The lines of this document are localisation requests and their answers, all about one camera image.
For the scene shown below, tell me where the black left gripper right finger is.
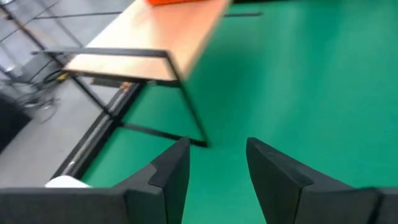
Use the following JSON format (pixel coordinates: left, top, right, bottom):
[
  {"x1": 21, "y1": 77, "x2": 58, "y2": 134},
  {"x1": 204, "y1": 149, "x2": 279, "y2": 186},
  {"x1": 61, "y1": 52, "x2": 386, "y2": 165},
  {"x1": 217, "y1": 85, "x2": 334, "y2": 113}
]
[{"x1": 246, "y1": 137, "x2": 398, "y2": 224}]

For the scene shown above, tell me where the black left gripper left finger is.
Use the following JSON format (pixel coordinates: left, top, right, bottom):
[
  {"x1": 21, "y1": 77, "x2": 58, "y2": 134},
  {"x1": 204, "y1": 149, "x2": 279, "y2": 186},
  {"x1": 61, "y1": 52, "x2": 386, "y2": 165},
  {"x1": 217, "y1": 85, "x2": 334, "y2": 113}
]
[{"x1": 0, "y1": 136, "x2": 191, "y2": 224}]

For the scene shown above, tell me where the orange plastic basket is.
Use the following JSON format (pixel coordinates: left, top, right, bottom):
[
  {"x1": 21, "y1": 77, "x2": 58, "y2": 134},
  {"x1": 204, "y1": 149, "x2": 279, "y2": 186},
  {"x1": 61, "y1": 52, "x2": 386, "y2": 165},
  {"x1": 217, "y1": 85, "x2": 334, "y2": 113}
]
[{"x1": 146, "y1": 0, "x2": 205, "y2": 6}]

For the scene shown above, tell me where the white plastic basket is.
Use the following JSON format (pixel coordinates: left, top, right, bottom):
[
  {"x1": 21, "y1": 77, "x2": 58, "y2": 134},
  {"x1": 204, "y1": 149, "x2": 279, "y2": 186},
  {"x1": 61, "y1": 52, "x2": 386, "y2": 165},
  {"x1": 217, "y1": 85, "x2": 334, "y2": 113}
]
[{"x1": 45, "y1": 175, "x2": 93, "y2": 189}]

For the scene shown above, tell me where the black box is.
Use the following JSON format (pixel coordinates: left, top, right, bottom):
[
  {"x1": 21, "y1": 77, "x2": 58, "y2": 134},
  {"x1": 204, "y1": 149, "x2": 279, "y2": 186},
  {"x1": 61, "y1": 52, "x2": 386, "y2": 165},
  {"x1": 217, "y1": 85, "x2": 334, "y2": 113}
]
[{"x1": 0, "y1": 93, "x2": 32, "y2": 153}]

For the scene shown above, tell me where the black table edge rail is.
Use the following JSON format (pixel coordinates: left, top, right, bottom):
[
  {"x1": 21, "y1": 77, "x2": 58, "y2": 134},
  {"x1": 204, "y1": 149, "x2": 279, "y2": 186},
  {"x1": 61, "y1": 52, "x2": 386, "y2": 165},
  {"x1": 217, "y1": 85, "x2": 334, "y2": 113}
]
[{"x1": 51, "y1": 82, "x2": 142, "y2": 180}]

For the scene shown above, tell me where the floor cable bundle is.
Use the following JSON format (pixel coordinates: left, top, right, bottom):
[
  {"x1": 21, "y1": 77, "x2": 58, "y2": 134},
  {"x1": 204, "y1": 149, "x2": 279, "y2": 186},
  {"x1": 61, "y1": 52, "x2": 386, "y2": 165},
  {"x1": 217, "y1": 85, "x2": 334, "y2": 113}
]
[{"x1": 15, "y1": 70, "x2": 70, "y2": 124}]

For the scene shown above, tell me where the wooden shelf with black frame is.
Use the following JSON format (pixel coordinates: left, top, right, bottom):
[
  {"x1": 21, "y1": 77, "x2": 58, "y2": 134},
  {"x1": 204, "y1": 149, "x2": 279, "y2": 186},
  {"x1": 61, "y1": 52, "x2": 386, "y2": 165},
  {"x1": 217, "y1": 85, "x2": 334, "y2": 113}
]
[{"x1": 30, "y1": 0, "x2": 264, "y2": 147}]

